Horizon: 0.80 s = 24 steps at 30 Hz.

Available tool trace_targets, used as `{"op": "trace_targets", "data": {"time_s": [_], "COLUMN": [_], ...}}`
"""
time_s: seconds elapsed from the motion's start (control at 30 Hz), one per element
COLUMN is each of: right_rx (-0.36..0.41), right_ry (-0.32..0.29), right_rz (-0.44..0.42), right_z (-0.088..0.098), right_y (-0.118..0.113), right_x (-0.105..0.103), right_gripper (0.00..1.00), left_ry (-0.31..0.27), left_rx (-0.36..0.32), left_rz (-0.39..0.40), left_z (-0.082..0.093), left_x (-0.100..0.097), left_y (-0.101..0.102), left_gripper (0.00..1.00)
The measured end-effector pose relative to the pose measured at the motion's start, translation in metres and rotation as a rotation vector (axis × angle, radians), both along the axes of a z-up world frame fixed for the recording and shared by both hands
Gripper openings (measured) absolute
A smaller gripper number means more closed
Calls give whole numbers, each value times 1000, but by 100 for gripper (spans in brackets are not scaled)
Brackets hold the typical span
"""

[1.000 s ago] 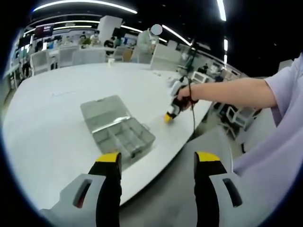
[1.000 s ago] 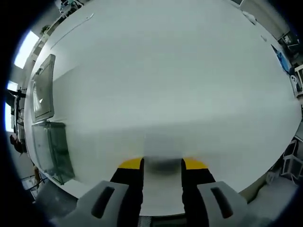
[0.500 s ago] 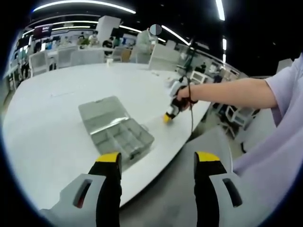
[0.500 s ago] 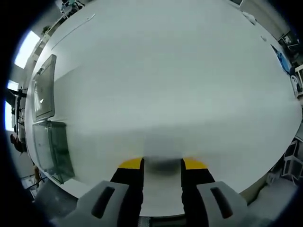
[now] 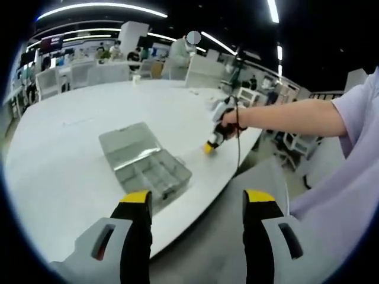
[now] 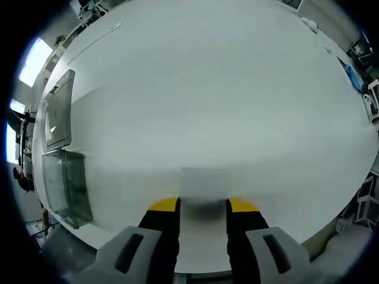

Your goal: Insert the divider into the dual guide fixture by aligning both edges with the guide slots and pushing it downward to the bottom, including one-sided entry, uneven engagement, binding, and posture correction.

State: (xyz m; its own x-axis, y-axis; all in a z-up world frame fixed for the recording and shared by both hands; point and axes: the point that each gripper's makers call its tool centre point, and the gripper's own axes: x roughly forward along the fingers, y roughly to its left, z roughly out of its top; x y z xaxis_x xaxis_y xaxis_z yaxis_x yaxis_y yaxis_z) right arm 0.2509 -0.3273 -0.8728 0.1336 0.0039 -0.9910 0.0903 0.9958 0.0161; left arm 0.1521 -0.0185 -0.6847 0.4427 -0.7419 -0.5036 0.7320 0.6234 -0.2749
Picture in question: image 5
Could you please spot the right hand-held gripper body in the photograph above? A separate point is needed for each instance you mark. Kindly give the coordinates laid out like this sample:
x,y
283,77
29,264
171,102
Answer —
x,y
220,111

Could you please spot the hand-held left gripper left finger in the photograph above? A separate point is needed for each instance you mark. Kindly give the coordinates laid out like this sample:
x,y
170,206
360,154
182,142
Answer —
x,y
136,230

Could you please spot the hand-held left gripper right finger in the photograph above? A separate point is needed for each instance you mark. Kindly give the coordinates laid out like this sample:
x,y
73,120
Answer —
x,y
260,213

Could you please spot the grey transparent guide fixture box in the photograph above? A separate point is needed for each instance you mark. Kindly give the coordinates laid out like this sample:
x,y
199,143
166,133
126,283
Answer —
x,y
130,142

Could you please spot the person's right hand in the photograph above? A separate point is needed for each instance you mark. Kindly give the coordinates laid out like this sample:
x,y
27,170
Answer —
x,y
235,119

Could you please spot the white partition panel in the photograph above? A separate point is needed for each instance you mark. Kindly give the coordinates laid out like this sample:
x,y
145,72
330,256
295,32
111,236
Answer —
x,y
204,74

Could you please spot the white cup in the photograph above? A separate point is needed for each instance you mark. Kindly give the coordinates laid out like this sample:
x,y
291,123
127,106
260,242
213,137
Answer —
x,y
136,80

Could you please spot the person in lavender shirt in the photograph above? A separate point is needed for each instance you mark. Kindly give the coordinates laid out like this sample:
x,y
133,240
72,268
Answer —
x,y
355,165

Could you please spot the long white desk screen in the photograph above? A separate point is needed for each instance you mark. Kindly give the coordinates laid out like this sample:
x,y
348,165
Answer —
x,y
100,75

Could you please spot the green potted plant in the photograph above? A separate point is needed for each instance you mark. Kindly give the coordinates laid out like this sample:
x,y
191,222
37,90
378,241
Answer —
x,y
103,55

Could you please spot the white mesh office chair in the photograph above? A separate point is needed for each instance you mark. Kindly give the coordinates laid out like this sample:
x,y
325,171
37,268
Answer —
x,y
48,83

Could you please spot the dark hanging sign display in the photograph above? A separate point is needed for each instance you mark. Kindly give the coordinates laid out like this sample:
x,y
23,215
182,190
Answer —
x,y
51,43

